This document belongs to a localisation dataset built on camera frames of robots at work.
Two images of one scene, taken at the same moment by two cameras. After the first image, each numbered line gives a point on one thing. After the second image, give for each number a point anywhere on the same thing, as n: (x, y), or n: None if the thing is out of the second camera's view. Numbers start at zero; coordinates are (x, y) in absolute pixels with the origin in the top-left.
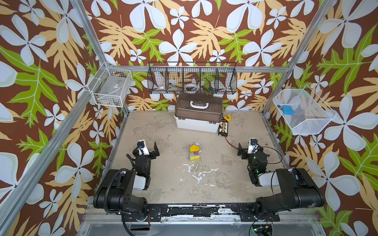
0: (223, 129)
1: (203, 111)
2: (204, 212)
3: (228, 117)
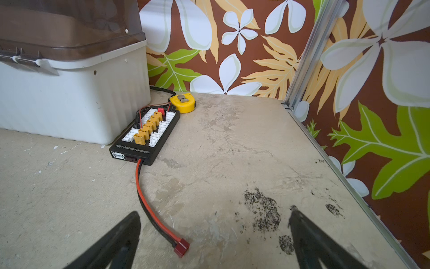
0: (145, 139)
1: (76, 69)
2: None
3: (185, 103)
